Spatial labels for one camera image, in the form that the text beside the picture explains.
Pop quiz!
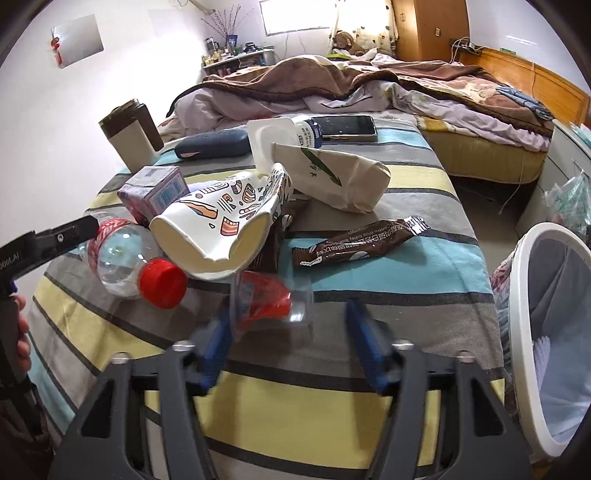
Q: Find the white round trash bin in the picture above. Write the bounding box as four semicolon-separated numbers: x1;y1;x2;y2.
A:
505;222;591;464

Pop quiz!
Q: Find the brown snack wrapper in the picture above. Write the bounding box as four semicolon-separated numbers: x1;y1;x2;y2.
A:
291;216;430;268

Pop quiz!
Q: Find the white paper bag green leaf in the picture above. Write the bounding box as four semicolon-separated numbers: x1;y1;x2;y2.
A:
270;142;392;213

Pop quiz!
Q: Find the black smartphone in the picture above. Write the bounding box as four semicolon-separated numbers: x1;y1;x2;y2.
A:
311;114;378;141

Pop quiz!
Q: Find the clear plastic cup red label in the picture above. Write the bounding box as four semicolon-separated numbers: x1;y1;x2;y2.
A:
229;270;315;342

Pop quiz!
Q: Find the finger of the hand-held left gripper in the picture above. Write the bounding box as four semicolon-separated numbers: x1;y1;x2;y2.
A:
33;215;100;254

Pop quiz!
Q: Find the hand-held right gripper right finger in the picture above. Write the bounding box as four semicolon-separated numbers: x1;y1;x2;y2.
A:
345;300;548;480

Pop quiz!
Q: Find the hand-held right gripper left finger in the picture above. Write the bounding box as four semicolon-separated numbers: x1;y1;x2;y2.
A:
48;318;236;480

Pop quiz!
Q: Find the spotted curtain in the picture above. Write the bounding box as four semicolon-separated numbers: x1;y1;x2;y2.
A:
330;0;400;58

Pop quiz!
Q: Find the yellow mattress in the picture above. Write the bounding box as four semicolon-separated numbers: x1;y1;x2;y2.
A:
420;115;550;185

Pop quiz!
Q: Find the wooden bed headboard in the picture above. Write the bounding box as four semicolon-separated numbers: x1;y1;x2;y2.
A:
462;46;591;134

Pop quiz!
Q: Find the floral plastic bag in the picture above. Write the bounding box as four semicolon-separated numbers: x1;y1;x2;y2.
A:
489;251;515;333

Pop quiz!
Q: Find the white plastic container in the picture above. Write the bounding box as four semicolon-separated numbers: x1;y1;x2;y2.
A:
247;117;296;181

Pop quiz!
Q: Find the shiny wall board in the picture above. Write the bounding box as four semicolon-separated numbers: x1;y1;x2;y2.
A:
51;14;105;70

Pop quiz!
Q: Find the green printed plastic bag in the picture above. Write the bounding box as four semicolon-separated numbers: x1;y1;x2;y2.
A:
544;171;591;232

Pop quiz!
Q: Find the white shelf with bottles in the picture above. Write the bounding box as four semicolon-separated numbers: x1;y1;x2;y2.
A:
201;34;278;75

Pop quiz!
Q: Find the blue folded cloth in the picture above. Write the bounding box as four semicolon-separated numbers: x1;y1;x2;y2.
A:
496;84;555;121

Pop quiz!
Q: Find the dark blue glasses case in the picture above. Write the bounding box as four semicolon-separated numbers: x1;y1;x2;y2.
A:
174;129;252;161

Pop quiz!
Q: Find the person's left hand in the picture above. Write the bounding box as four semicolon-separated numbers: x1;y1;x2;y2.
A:
11;294;32;376

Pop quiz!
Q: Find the white yogurt bottle blue label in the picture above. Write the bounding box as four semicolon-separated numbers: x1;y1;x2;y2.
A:
291;115;324;149

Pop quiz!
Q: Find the clear plastic bin liner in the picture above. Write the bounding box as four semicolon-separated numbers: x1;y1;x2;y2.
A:
526;240;591;444

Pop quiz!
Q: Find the crushed printed paper cup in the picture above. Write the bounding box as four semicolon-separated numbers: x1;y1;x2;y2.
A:
148;162;294;281

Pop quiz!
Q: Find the white cable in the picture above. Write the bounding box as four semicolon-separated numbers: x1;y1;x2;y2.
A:
499;152;529;215

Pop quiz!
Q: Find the brown fleece blanket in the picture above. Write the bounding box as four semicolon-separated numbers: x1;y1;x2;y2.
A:
203;55;555;139

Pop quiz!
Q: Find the white nightstand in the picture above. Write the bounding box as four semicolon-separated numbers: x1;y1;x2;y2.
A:
515;119;591;241

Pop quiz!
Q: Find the clear red-capped water bottle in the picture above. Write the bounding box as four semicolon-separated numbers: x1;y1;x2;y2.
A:
76;211;188;310

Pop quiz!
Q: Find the purple milk carton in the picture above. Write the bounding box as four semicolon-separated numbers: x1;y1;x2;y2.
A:
117;165;191;227

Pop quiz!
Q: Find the window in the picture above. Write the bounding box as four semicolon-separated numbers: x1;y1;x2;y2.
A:
259;0;342;35

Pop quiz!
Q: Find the vase of bare branches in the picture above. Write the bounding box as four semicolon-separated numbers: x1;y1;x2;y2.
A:
201;4;243;42

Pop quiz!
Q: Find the lilac duvet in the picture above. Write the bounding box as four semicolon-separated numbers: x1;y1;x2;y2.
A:
168;69;552;153

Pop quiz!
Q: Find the wooden wardrobe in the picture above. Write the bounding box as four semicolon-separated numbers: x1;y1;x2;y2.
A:
392;0;471;63

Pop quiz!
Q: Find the brown teddy bear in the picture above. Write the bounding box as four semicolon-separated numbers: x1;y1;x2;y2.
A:
332;31;370;58

